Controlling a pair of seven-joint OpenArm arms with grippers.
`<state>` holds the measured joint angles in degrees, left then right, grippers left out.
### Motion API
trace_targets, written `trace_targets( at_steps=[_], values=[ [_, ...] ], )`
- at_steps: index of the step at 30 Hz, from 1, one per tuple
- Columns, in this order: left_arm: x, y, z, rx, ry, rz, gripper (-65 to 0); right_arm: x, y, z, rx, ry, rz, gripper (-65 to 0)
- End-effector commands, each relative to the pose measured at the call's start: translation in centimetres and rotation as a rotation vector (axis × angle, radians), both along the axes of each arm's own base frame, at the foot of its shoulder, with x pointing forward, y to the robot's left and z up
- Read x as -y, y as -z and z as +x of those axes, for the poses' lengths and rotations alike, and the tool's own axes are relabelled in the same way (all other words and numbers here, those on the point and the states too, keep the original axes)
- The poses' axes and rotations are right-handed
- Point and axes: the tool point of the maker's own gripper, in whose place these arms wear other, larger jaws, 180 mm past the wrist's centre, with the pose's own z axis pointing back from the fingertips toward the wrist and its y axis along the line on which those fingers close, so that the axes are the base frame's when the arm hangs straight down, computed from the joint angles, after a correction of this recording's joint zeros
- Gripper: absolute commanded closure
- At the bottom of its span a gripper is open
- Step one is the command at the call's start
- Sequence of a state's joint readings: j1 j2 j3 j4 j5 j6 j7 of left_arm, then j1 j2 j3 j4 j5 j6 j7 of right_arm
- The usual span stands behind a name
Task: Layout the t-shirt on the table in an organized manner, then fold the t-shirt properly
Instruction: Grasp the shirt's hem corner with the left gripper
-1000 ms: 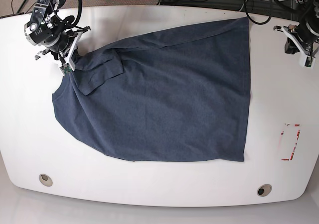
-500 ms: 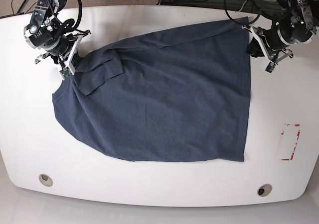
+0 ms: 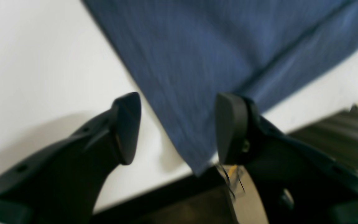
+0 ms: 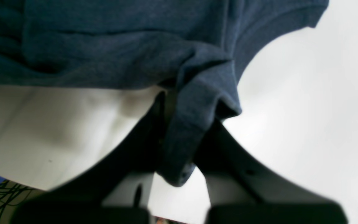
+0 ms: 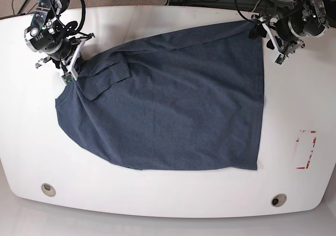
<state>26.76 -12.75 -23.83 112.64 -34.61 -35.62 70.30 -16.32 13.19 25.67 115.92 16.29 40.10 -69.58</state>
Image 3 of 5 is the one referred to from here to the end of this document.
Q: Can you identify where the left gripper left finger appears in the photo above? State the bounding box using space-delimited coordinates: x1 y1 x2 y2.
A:
0 92 141 224

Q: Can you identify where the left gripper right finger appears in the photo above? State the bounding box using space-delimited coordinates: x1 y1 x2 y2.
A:
215 93 358 224

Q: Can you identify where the dark blue t-shirt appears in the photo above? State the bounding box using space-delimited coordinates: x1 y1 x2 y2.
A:
84 0 358 175

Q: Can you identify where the yellow floor cable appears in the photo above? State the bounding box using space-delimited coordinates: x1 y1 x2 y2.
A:
226 165 240 184

